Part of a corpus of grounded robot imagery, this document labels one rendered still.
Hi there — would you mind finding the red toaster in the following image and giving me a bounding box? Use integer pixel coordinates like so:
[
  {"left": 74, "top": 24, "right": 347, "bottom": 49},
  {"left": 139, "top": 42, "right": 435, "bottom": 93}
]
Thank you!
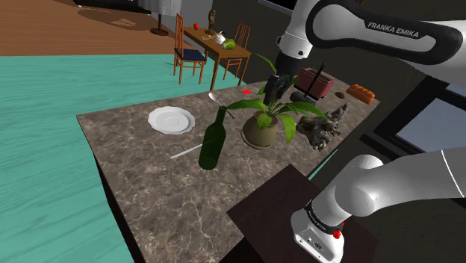
[{"left": 293, "top": 66, "right": 335, "bottom": 100}]

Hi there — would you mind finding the black rod with grey base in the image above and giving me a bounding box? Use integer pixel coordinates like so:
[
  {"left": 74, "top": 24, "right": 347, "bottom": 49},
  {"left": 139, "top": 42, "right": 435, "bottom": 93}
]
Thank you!
[{"left": 289, "top": 62, "right": 326, "bottom": 107}]

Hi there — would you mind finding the grey rough rock figure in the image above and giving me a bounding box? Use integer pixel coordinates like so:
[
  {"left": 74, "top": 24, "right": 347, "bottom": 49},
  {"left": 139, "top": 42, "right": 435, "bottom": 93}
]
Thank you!
[{"left": 295, "top": 102, "right": 350, "bottom": 152}]

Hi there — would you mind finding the green plant in olive pot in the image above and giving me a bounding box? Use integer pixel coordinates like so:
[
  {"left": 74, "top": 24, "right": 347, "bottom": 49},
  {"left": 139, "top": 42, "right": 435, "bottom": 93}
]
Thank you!
[{"left": 226, "top": 52, "right": 329, "bottom": 151}]

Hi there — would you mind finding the wooden dining table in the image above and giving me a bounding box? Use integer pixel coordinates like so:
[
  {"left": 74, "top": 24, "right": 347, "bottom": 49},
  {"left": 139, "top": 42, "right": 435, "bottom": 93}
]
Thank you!
[{"left": 183, "top": 8, "right": 252, "bottom": 92}]

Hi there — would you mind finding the orange bread loaf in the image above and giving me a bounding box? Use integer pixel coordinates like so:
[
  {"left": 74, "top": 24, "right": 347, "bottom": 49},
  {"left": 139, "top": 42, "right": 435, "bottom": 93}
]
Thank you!
[{"left": 345, "top": 84, "right": 376, "bottom": 106}]

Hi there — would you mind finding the silver spoon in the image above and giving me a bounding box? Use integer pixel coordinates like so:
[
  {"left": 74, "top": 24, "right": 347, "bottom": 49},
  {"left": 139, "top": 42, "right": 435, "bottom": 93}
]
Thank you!
[{"left": 208, "top": 92, "right": 236, "bottom": 120}]

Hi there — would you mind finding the wooden chair with blue seat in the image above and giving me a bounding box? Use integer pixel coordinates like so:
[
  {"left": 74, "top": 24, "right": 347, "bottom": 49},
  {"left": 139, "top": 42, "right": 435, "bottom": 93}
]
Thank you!
[{"left": 172, "top": 13, "right": 208, "bottom": 86}]

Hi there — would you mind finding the green glass bottle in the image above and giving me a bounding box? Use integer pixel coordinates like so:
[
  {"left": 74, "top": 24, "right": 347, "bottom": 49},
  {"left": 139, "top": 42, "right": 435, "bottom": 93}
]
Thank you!
[{"left": 197, "top": 105, "right": 228, "bottom": 171}]

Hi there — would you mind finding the white plate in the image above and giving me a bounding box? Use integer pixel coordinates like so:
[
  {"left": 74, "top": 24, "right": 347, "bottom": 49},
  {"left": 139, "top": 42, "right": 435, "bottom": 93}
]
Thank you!
[{"left": 147, "top": 105, "right": 196, "bottom": 136}]

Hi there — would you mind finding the white knife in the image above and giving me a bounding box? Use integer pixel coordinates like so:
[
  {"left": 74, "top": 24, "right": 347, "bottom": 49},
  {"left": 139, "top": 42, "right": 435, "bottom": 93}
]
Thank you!
[{"left": 170, "top": 143, "right": 203, "bottom": 160}]

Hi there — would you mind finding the floor lamp with white shade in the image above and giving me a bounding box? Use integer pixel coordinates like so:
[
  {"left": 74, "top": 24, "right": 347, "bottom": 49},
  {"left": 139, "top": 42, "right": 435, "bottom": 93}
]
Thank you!
[{"left": 137, "top": 0, "right": 183, "bottom": 37}]

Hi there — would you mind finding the dark robot stand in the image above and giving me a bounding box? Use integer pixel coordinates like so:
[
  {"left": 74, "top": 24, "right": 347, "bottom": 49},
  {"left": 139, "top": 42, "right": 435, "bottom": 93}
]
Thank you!
[{"left": 226, "top": 163, "right": 379, "bottom": 263}]

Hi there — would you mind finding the dark framed window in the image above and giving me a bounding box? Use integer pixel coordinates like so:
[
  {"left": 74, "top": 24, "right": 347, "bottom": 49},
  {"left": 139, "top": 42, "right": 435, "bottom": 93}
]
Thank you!
[{"left": 373, "top": 75, "right": 466, "bottom": 155}]

